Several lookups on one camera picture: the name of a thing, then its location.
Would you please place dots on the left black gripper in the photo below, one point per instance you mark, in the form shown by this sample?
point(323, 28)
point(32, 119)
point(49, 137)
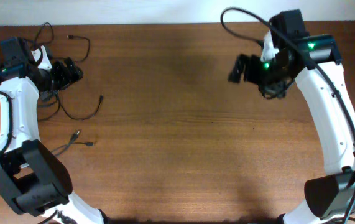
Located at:
point(66, 79)

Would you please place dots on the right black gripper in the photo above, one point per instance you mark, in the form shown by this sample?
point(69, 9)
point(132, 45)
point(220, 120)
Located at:
point(237, 70)

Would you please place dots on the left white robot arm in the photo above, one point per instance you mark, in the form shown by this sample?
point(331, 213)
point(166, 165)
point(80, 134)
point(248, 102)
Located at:
point(32, 178)

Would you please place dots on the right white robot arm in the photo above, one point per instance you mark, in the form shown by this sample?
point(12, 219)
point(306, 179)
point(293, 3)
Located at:
point(328, 199)

